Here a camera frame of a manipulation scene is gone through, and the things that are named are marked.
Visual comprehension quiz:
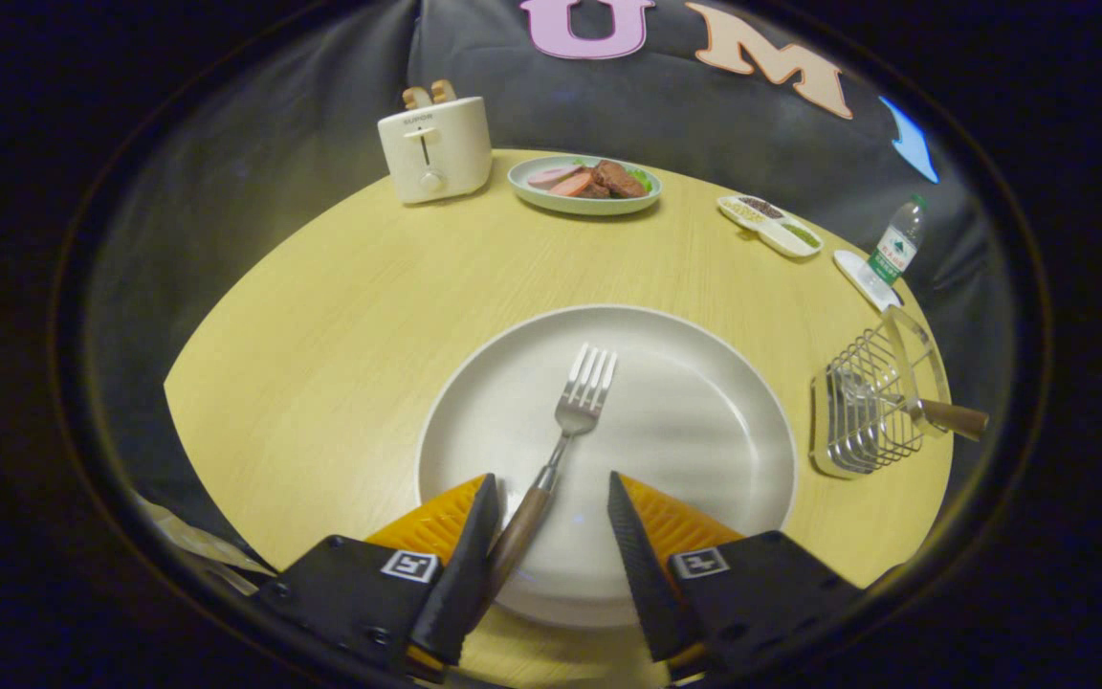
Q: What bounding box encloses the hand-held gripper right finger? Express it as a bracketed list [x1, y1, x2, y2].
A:
[606, 471, 866, 685]

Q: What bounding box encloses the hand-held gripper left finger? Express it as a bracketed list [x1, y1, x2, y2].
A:
[254, 473, 501, 682]

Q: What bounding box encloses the wooden handled fork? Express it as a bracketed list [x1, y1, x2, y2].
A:
[484, 343, 619, 609]

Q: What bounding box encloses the wooden handled spoon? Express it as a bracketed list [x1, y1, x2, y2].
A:
[828, 368, 990, 443]

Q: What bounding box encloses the large white plate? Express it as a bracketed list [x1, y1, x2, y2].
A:
[416, 304, 799, 630]

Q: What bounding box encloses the white divided condiment dish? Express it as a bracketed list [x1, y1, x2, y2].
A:
[716, 194, 824, 259]

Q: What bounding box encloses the white square coaster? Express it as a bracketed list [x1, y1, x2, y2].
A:
[833, 250, 904, 313]

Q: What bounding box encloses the pale green food plate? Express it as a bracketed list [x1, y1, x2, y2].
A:
[507, 155, 663, 216]

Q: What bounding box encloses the brown meat slice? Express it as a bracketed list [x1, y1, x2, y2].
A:
[592, 160, 650, 200]

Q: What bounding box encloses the clear plastic water bottle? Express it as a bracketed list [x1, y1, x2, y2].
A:
[859, 194, 930, 288]

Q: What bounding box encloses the cream toaster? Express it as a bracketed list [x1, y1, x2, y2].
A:
[377, 94, 494, 205]

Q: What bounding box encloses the metal wire cutlery basket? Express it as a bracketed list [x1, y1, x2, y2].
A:
[809, 304, 952, 479]

